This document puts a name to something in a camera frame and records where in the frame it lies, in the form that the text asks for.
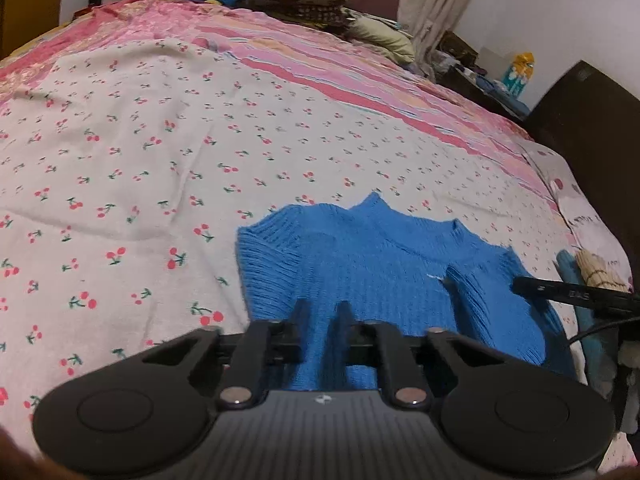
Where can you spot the cream curtain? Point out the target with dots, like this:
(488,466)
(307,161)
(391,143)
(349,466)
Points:
(440,0)

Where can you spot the cherry print bed sheet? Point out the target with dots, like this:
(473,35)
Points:
(150,160)

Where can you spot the beige pillow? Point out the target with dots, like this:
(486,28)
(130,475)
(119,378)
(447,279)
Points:
(385,40)

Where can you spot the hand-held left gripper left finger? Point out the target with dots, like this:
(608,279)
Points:
(299,320)

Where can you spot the wooden desk cabinet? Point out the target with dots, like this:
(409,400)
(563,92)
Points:
(30,7)

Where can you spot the rolled bamboo mat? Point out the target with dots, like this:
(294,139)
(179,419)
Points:
(600,270)

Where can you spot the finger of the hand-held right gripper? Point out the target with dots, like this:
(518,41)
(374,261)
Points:
(565,292)

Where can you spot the dark wooden board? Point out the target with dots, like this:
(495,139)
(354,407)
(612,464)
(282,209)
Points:
(590,125)

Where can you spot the dark wooden nightstand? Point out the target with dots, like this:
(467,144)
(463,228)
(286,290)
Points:
(475,77)

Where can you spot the pink striped blanket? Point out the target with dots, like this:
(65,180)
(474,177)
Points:
(320,55)

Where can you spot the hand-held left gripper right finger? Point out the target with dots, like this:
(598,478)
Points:
(345,322)

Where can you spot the teal cloth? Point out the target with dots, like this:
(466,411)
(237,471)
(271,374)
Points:
(590,330)

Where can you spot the yellow and teal packet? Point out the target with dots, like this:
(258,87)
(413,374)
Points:
(520,72)

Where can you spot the blue striped knit sweater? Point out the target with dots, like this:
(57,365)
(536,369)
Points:
(390,270)

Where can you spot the white printed pillow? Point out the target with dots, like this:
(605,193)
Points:
(585,210)

